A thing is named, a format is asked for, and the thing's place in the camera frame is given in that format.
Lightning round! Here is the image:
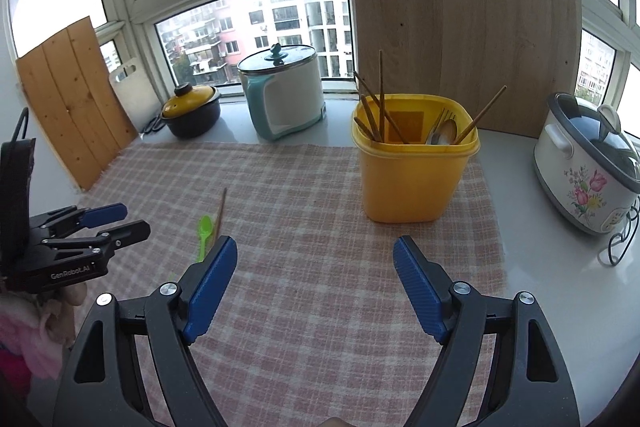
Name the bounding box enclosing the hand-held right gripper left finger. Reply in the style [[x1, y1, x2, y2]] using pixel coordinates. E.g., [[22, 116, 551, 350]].
[[52, 235, 239, 427]]

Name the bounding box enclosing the white cutting board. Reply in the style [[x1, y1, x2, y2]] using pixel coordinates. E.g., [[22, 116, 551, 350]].
[[109, 59, 163, 135]]

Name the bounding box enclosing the pine plank board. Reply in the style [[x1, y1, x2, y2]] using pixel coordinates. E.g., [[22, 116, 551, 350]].
[[15, 16, 139, 192]]

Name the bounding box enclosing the yellow plastic container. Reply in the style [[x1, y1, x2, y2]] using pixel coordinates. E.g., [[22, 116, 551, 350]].
[[351, 93, 481, 224]]

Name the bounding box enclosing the green plastic spoon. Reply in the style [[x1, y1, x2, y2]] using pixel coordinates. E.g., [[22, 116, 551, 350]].
[[192, 215, 215, 264]]

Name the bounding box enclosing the metal fork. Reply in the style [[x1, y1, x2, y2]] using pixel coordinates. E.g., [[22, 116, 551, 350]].
[[426, 108, 457, 145]]

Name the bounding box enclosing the pink plaid cloth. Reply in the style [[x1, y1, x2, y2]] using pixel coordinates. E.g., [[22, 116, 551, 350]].
[[47, 139, 508, 427]]

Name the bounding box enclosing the metal spoon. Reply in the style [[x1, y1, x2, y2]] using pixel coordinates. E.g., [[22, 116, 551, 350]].
[[431, 119, 459, 146]]

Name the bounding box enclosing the black pot with yellow lid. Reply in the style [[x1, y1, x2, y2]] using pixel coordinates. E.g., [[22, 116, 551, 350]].
[[160, 83, 222, 139]]

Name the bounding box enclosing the white floral slow cooker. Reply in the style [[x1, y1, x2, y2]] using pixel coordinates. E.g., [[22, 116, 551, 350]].
[[533, 92, 640, 236]]

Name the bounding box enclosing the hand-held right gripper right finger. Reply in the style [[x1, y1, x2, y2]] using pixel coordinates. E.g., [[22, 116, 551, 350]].
[[392, 235, 581, 427]]

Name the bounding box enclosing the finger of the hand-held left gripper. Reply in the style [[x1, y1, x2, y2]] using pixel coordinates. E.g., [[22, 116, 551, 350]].
[[77, 202, 129, 229], [96, 220, 152, 254]]

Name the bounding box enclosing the black cable loop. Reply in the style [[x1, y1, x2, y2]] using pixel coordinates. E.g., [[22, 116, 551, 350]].
[[14, 107, 30, 142]]

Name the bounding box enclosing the person's left hand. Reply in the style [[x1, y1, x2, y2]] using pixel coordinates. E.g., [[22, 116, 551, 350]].
[[42, 281, 89, 350]]

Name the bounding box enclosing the black power cord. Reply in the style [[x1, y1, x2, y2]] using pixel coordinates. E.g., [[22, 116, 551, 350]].
[[606, 196, 640, 268]]

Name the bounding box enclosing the light oak wood panel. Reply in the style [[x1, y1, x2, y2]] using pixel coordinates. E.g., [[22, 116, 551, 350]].
[[348, 0, 583, 140]]

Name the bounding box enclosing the teal white rice cooker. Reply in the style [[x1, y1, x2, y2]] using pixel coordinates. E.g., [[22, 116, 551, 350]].
[[237, 43, 328, 142]]

